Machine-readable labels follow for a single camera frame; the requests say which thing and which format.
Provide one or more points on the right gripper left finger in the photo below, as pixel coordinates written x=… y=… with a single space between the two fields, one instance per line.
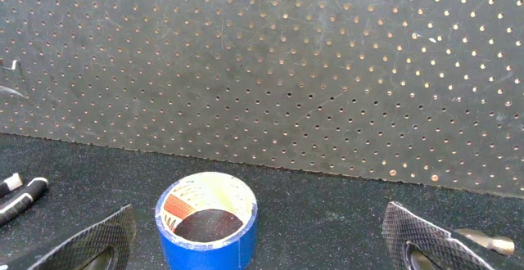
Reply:
x=106 y=237

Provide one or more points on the hammer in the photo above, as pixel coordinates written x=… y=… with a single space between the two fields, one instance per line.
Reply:
x=491 y=242

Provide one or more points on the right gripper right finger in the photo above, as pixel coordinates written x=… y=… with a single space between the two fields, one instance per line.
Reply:
x=425 y=233

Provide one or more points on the roll of blue tape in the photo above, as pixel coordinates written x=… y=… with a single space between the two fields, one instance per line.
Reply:
x=204 y=257

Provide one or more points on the black pegboard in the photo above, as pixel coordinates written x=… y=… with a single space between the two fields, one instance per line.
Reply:
x=286 y=77

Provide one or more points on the metal hook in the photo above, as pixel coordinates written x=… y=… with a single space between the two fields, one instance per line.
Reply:
x=16 y=63

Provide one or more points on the black and white pliers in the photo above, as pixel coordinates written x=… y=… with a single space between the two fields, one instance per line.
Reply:
x=24 y=198

